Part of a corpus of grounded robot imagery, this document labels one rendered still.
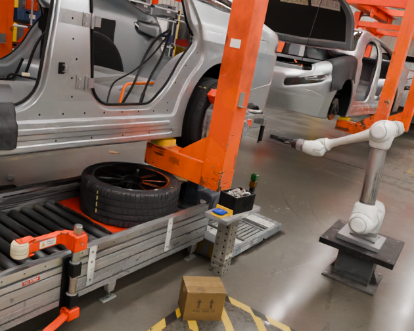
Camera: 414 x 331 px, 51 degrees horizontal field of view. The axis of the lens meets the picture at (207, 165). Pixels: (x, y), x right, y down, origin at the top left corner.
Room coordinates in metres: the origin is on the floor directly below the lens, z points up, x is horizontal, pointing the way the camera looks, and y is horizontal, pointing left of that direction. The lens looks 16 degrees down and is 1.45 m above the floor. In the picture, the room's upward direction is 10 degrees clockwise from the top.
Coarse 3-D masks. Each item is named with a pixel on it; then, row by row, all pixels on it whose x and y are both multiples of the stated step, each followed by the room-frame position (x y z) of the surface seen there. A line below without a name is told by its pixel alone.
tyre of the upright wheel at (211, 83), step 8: (200, 80) 3.43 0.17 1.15; (208, 80) 3.41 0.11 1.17; (216, 80) 3.43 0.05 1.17; (200, 88) 3.31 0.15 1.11; (208, 88) 3.28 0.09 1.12; (216, 88) 3.30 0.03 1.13; (192, 96) 3.26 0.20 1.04; (200, 96) 3.24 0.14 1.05; (192, 104) 3.22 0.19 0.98; (200, 104) 3.19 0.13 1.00; (208, 104) 3.24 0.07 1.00; (192, 112) 3.19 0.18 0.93; (200, 112) 3.17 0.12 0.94; (184, 120) 3.21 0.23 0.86; (192, 120) 3.17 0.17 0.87; (200, 120) 3.18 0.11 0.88; (184, 128) 3.21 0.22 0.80; (192, 128) 3.17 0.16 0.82; (200, 128) 3.20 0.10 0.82; (184, 136) 3.22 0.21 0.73; (192, 136) 3.17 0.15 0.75; (200, 136) 3.21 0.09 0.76; (184, 144) 3.27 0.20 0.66
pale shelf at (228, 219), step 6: (210, 210) 2.52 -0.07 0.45; (252, 210) 2.66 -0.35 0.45; (258, 210) 2.73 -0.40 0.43; (204, 216) 2.48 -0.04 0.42; (210, 216) 2.46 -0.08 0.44; (228, 216) 2.48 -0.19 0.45; (234, 216) 2.50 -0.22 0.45; (240, 216) 2.52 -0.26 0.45; (246, 216) 2.60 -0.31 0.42; (222, 222) 2.41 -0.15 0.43; (228, 222) 2.41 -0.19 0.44
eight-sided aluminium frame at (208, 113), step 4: (212, 104) 3.22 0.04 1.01; (208, 108) 3.19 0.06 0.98; (212, 108) 3.22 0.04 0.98; (208, 112) 3.17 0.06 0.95; (208, 116) 3.20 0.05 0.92; (204, 120) 3.18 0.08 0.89; (208, 120) 3.20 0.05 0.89; (244, 120) 3.57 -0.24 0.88; (204, 124) 3.18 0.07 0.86; (208, 124) 3.16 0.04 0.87; (204, 128) 3.18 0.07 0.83; (208, 128) 3.16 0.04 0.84; (204, 132) 3.18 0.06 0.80; (208, 132) 3.15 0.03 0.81; (204, 136) 3.18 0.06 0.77
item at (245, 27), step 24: (240, 0) 2.74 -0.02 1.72; (264, 0) 2.77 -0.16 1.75; (240, 24) 2.72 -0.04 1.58; (240, 48) 2.71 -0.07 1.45; (240, 72) 2.69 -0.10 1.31; (216, 96) 2.76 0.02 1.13; (240, 96) 2.71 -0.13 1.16; (216, 120) 2.75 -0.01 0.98; (240, 120) 2.77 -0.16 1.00; (216, 144) 2.73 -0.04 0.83; (216, 168) 2.70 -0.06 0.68
